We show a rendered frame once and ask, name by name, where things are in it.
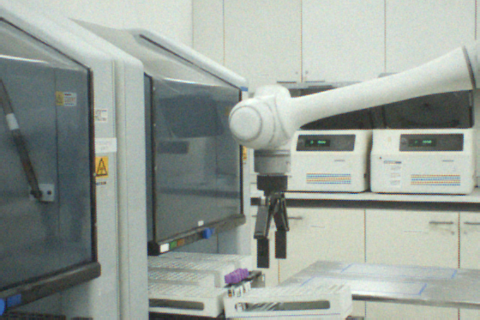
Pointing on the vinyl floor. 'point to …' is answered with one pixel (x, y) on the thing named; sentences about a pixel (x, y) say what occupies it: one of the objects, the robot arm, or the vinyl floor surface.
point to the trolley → (396, 282)
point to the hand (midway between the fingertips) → (272, 257)
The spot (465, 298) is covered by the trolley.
